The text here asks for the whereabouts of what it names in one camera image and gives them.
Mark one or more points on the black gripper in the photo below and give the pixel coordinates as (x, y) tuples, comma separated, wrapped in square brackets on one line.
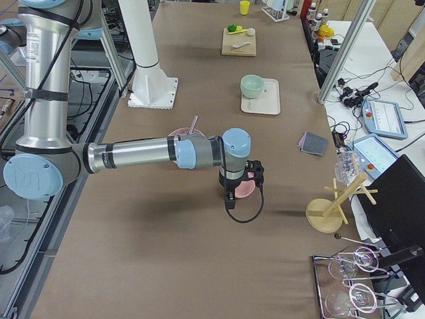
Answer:
[(228, 185)]

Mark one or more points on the small pink bowl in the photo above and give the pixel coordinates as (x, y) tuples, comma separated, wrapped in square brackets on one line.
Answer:
[(245, 189)]

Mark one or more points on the white ceramic spoon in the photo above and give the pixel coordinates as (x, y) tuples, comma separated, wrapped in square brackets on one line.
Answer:
[(240, 45)]

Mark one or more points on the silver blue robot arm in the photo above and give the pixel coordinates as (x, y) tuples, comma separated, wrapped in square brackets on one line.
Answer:
[(45, 160)]

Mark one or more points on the large pink ice bowl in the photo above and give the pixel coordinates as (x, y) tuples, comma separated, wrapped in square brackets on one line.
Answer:
[(185, 131)]

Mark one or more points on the grey folded cloth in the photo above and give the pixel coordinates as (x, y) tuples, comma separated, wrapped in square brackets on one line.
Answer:
[(313, 144)]

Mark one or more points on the pale green rabbit tray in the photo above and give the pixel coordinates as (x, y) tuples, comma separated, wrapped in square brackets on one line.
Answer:
[(268, 103)]

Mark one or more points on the metal ice scoop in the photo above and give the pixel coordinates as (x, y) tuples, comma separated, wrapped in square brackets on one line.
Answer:
[(193, 124)]

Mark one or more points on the green stacked bowls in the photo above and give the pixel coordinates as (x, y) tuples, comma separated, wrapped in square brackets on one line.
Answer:
[(251, 86)]

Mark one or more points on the wooden mug tree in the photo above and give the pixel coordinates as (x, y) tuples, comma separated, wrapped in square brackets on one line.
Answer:
[(327, 216)]

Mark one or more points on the blue teach pendant near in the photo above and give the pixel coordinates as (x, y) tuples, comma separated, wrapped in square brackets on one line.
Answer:
[(376, 155)]

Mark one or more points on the blue teach pendant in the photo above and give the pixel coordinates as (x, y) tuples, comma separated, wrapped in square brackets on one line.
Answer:
[(384, 118), (376, 155)]

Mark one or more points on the wooden cutting board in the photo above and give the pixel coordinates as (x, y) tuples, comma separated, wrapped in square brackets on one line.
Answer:
[(229, 40)]

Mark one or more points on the blue teach pendant far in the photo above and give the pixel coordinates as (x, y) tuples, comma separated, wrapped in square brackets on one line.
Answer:
[(384, 118)]

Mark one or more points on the green lime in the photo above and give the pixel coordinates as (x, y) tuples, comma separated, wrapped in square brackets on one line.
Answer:
[(231, 28)]

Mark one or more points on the wine glass rack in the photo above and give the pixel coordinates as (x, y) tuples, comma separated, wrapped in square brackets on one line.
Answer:
[(343, 283)]

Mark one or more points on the black monitor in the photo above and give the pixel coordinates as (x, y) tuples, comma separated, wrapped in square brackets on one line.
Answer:
[(398, 216)]

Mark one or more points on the yellow cup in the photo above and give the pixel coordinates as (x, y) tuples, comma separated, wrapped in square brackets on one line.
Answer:
[(244, 7)]

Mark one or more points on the aluminium frame post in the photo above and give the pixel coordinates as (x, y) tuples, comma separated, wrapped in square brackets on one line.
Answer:
[(351, 37)]

